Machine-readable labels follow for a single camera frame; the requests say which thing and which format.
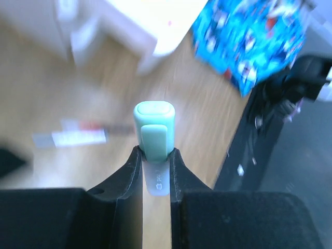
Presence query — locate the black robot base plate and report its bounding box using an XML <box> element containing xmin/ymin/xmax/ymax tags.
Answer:
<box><xmin>214</xmin><ymin>90</ymin><xmax>331</xmax><ymax>248</ymax></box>

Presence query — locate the blue shark print cloth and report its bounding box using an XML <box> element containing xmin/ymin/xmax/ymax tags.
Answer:
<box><xmin>191</xmin><ymin>1</ymin><xmax>305</xmax><ymax>96</ymax></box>

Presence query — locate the black garment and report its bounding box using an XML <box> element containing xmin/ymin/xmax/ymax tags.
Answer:
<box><xmin>0</xmin><ymin>147</ymin><xmax>28</xmax><ymax>178</ymax></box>

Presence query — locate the white three-drawer organizer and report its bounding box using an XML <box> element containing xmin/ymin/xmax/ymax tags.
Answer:
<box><xmin>1</xmin><ymin>1</ymin><xmax>206</xmax><ymax>75</ymax></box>

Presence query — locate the white marker grey cap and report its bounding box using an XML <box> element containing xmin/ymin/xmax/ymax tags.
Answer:
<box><xmin>32</xmin><ymin>129</ymin><xmax>108</xmax><ymax>148</ymax></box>

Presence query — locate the green transparent highlighter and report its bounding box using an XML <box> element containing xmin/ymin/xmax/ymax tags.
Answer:
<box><xmin>133</xmin><ymin>101</ymin><xmax>175</xmax><ymax>196</ymax></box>

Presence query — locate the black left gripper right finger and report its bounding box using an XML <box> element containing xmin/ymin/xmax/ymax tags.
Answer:
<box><xmin>169</xmin><ymin>148</ymin><xmax>211</xmax><ymax>249</ymax></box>

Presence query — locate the red transparent pen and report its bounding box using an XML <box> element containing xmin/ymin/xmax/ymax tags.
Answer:
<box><xmin>60</xmin><ymin>119</ymin><xmax>135</xmax><ymax>135</ymax></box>

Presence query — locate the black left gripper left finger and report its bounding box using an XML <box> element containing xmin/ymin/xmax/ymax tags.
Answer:
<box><xmin>88</xmin><ymin>146</ymin><xmax>143</xmax><ymax>248</ymax></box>

